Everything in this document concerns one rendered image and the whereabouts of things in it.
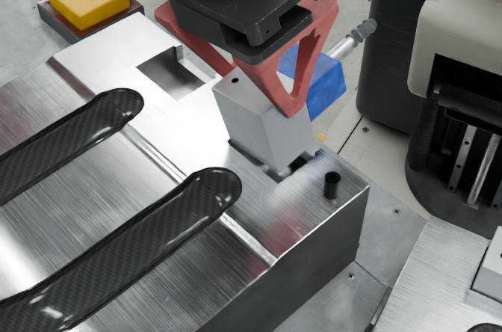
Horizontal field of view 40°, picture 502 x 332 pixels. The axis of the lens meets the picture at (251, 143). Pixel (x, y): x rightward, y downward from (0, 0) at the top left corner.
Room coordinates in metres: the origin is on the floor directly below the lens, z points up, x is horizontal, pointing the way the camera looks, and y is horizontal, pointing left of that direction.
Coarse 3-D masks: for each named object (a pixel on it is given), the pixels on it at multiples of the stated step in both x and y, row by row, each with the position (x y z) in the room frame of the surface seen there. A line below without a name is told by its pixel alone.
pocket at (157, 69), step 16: (176, 48) 0.43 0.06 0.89; (144, 64) 0.42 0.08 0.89; (160, 64) 0.43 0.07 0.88; (176, 64) 0.43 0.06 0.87; (192, 64) 0.43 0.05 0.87; (160, 80) 0.42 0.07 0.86; (176, 80) 0.42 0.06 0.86; (192, 80) 0.42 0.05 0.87; (208, 80) 0.41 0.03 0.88; (176, 96) 0.40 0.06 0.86
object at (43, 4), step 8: (48, 0) 0.59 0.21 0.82; (48, 8) 0.58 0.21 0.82; (128, 8) 0.58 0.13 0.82; (136, 8) 0.58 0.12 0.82; (56, 16) 0.57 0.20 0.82; (112, 16) 0.57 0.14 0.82; (120, 16) 0.57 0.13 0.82; (64, 24) 0.55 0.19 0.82; (96, 24) 0.55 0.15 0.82; (104, 24) 0.55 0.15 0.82; (72, 32) 0.54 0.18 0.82; (80, 32) 0.54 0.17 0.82; (88, 32) 0.54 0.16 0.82
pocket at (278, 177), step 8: (232, 144) 0.33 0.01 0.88; (240, 152) 0.34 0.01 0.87; (304, 152) 0.33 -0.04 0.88; (256, 160) 0.34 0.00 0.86; (296, 160) 0.33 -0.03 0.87; (304, 160) 0.33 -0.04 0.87; (264, 168) 0.33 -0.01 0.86; (288, 168) 0.33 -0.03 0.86; (296, 168) 0.33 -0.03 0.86; (272, 176) 0.32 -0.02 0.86; (280, 176) 0.32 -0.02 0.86
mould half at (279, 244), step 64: (64, 64) 0.41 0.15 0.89; (128, 64) 0.41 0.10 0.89; (0, 128) 0.35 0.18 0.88; (128, 128) 0.34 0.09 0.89; (192, 128) 0.34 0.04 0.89; (64, 192) 0.29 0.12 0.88; (128, 192) 0.29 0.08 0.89; (256, 192) 0.28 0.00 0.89; (320, 192) 0.28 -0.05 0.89; (0, 256) 0.24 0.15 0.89; (64, 256) 0.24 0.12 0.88; (192, 256) 0.24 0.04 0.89; (256, 256) 0.24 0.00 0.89; (320, 256) 0.26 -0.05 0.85; (128, 320) 0.19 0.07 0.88; (192, 320) 0.19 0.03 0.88; (256, 320) 0.22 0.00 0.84
